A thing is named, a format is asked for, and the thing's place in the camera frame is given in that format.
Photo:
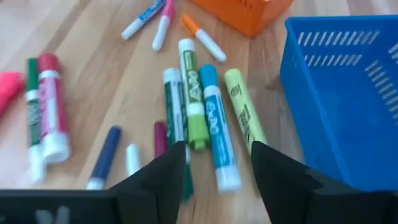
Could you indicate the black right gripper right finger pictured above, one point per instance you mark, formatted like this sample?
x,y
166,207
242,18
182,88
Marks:
x,y
280,186

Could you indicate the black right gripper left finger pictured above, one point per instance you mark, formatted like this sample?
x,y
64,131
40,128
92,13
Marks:
x,y
155,193

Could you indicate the thin maroon marker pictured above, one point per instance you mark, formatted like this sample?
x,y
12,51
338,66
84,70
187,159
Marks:
x,y
160,137

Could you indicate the thin navy marker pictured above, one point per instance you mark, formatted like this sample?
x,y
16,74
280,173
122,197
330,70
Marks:
x,y
105,155

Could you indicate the fat blue Expo marker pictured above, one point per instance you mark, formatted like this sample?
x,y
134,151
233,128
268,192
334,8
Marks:
x,y
217,124

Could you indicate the yellow highlighter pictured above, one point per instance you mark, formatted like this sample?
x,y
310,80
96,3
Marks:
x,y
242,105

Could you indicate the fat dark green Expo marker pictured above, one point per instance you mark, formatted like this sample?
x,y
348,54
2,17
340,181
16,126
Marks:
x,y
174,102

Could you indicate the fat lime green Expo marker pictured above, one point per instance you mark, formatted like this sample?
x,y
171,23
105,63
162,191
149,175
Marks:
x,y
191,81

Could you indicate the fat red Expo marker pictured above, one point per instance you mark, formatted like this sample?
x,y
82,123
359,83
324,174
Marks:
x,y
53,102

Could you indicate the thin green Expo marker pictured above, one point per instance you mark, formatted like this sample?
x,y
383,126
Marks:
x,y
32,118

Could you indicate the thin orange marker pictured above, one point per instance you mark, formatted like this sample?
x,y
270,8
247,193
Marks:
x,y
208,40

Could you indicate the thin pink marker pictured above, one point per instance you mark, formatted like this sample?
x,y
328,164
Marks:
x,y
162,31

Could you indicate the thin light blue Expo marker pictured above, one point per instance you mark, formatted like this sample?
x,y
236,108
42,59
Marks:
x,y
140,20

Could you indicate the pink highlighter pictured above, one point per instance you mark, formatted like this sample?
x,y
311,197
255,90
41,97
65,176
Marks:
x,y
9,87

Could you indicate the blue plastic basket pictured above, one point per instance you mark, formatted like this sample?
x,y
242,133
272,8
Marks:
x,y
342,124

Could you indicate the orange plastic basket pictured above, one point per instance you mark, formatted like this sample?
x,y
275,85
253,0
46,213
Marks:
x,y
242,15

